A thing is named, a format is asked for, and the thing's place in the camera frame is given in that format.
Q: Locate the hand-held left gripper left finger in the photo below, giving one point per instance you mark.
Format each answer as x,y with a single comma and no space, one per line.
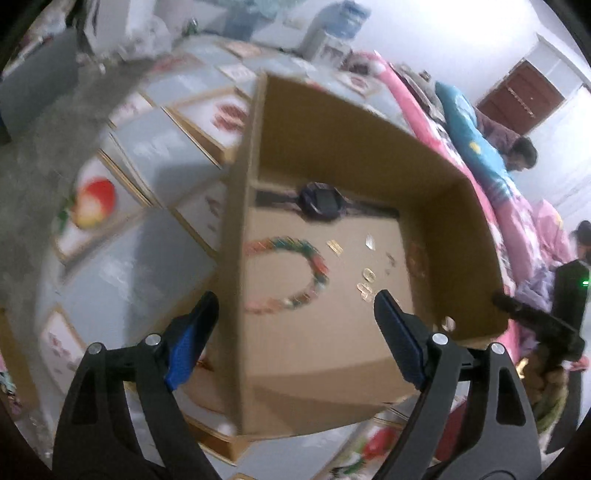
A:
184,350

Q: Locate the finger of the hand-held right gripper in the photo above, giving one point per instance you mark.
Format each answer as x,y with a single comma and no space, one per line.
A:
512,304

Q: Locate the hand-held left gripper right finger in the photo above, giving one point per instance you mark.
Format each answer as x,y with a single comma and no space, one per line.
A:
401,341

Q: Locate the brown cardboard box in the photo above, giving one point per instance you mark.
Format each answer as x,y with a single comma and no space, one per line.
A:
323,346

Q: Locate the gold hair clip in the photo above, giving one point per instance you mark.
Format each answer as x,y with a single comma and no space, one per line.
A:
334,246

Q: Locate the purple black smartwatch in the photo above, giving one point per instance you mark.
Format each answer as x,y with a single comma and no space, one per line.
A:
321,198

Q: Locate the person's right forearm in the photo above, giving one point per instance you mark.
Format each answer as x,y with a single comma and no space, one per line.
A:
547,383

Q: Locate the pink floral blanket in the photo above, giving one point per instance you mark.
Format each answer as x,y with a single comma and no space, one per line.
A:
512,221

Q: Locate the pink pillow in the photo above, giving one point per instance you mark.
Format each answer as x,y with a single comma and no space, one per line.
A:
549,226

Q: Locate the person lying on bed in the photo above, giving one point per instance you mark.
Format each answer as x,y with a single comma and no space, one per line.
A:
466,134

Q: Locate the brown wooden door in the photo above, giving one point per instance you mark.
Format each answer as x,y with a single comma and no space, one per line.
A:
521,97

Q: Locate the grey lace pillow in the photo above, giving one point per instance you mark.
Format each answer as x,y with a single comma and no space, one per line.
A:
415,87

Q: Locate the white water dispenser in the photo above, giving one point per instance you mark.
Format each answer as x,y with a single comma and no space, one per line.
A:
318,44

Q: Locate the clear plastic bag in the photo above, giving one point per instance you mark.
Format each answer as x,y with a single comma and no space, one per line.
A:
152,34

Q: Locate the blue water dispenser bottle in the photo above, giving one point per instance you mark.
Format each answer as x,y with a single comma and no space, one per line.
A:
344,16

